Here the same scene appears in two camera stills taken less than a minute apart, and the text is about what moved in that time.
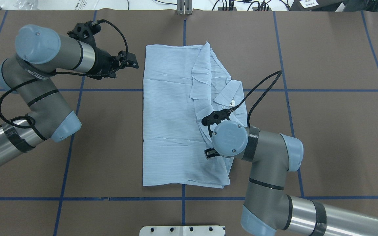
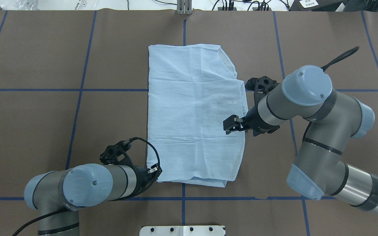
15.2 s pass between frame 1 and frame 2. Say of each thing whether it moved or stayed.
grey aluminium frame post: stayed
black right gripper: moved
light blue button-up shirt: stayed
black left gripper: moved
